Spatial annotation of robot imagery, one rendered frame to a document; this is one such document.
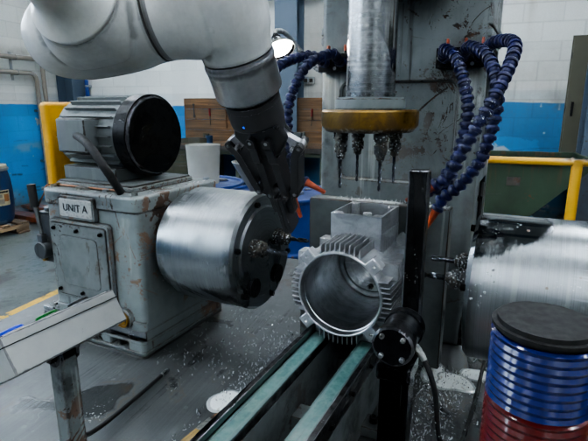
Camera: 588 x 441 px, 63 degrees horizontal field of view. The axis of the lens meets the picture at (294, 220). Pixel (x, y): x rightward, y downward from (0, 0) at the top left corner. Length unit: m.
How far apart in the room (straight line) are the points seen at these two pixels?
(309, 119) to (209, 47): 5.49
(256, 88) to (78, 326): 0.39
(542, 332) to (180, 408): 0.76
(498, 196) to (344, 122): 4.22
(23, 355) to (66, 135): 0.63
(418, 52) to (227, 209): 0.52
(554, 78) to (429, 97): 5.01
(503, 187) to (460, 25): 3.98
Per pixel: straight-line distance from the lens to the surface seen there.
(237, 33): 0.57
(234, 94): 0.61
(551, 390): 0.32
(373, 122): 0.84
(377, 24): 0.89
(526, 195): 5.04
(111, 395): 1.04
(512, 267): 0.78
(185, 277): 1.01
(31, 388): 1.12
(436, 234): 0.99
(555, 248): 0.80
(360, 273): 1.05
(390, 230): 0.94
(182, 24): 0.58
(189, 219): 0.99
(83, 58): 0.62
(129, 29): 0.60
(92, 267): 1.15
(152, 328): 1.13
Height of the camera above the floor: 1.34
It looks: 14 degrees down
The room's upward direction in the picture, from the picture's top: straight up
